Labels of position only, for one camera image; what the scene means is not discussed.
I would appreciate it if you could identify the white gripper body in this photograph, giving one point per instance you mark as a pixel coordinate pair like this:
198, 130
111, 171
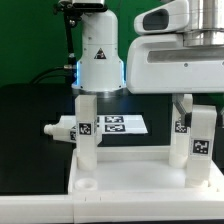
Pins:
161, 64

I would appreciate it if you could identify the white square desk top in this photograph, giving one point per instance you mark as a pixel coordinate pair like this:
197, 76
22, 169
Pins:
137, 169

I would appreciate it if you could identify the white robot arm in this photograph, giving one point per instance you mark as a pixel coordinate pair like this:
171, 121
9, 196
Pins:
99, 68

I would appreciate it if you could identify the white fiducial marker sheet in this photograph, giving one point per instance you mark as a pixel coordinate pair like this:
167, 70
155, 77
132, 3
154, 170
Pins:
110, 124

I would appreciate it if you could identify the white L-shaped fence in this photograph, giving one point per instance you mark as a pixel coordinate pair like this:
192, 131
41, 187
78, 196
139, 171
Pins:
81, 207

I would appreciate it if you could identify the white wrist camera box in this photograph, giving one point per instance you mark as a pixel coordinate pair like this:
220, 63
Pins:
170, 17

